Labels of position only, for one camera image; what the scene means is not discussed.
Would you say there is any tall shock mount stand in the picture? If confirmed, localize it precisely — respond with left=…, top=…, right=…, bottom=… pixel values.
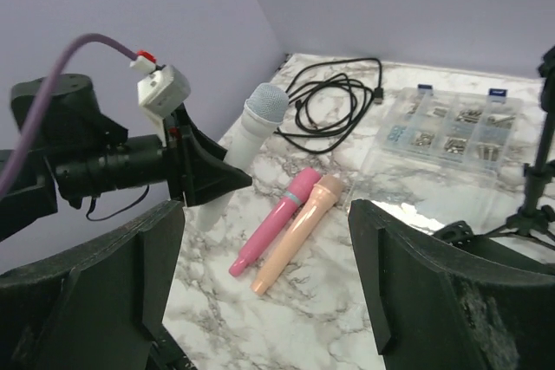
left=483, top=48, right=554, bottom=250

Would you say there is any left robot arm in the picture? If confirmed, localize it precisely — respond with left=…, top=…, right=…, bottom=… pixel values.
left=1, top=74, right=252, bottom=239

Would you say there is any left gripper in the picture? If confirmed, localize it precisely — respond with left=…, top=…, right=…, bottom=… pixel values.
left=164, top=104, right=252, bottom=207

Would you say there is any clear screw organiser box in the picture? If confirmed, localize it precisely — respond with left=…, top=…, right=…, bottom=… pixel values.
left=348, top=86, right=524, bottom=223

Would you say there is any peach microphone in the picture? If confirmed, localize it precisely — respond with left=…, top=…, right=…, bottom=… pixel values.
left=251, top=174, right=343, bottom=295

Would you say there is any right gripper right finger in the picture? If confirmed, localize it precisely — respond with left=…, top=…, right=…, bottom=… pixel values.
left=349, top=199, right=554, bottom=369

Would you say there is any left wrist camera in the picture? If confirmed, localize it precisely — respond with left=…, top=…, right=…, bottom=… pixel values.
left=129, top=50, right=191, bottom=146

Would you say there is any black usb cable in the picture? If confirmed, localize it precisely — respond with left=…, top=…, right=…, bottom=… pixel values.
left=275, top=56, right=386, bottom=155

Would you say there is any white microphone grey head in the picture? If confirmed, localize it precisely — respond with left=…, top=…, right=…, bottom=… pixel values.
left=195, top=83, right=289, bottom=231

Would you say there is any pink microphone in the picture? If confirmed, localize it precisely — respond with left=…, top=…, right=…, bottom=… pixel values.
left=229, top=167, right=322, bottom=277

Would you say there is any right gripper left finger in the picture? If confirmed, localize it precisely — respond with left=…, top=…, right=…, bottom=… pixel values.
left=1, top=201, right=186, bottom=369

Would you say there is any shock mount desk stand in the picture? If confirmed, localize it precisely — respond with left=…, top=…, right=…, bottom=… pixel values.
left=433, top=220, right=474, bottom=245

